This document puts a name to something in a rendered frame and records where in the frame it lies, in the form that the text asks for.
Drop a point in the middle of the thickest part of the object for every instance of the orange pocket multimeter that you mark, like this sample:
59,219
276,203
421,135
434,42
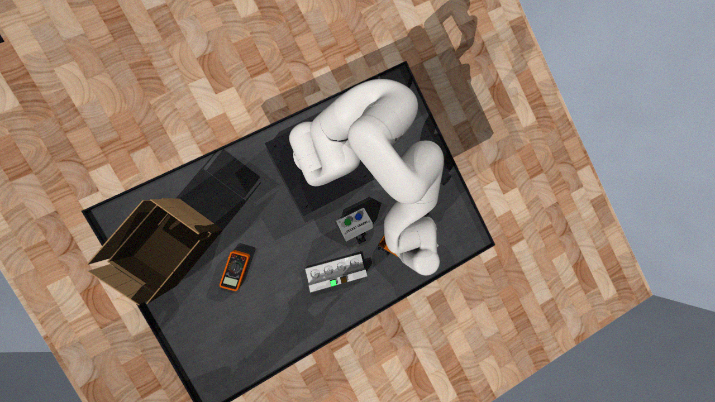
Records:
234,271

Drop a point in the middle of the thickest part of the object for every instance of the brown cardboard box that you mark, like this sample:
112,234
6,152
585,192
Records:
154,248

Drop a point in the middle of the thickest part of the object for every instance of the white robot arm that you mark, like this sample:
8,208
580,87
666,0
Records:
363,125

